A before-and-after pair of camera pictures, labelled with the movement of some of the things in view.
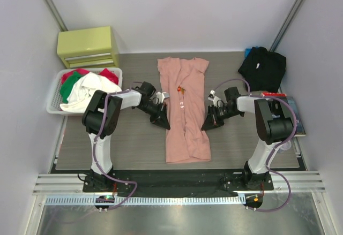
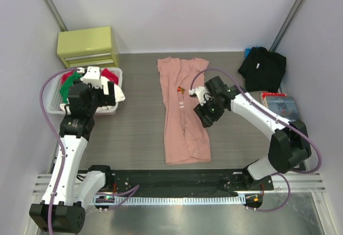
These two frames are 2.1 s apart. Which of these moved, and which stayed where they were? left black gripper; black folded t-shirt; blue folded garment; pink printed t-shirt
Moved: left black gripper
Stayed: pink printed t-shirt; blue folded garment; black folded t-shirt
